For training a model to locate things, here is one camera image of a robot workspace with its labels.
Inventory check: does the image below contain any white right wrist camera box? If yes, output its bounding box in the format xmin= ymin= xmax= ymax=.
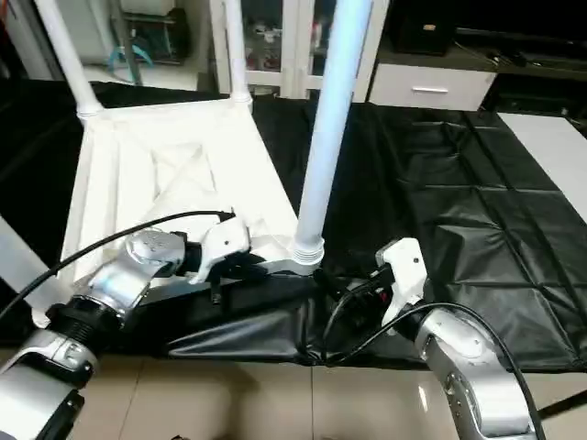
xmin=376 ymin=238 xmax=426 ymax=324

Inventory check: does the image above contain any white drawer unit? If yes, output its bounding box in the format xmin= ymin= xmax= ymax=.
xmin=369 ymin=62 xmax=496 ymax=113

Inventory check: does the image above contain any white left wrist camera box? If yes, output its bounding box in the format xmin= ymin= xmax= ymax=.
xmin=197 ymin=215 xmax=251 ymax=281

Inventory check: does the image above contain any white glass door cabinet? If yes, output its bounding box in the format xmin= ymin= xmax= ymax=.
xmin=209 ymin=0 xmax=391 ymax=102

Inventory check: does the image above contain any white flat panel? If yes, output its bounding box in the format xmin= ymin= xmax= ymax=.
xmin=500 ymin=112 xmax=587 ymax=223

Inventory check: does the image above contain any storage rack with items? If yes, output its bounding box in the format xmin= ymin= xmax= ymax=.
xmin=105 ymin=0 xmax=183 ymax=71

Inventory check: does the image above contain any white plastic table top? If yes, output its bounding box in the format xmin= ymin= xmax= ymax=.
xmin=32 ymin=96 xmax=327 ymax=327

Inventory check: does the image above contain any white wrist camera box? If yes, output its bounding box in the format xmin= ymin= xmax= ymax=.
xmin=376 ymin=238 xmax=426 ymax=324
xmin=197 ymin=215 xmax=251 ymax=281

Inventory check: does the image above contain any black work mat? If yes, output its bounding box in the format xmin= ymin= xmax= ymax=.
xmin=0 ymin=78 xmax=587 ymax=372

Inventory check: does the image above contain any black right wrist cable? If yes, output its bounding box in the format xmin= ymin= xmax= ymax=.
xmin=321 ymin=273 xmax=524 ymax=406

